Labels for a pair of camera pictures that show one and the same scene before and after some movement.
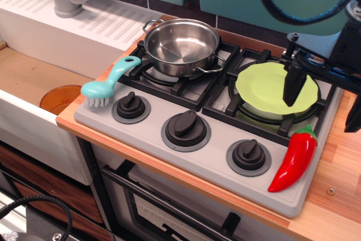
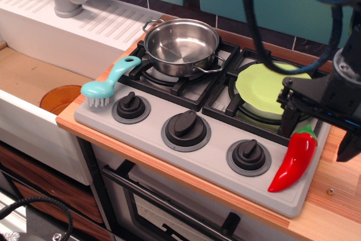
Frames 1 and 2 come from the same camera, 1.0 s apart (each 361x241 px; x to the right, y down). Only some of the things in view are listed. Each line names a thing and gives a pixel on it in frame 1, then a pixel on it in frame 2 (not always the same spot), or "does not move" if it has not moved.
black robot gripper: [312, 53] → [328, 95]
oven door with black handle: [144, 205] does not move
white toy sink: [44, 59] does not move
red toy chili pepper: [301, 153] does not move
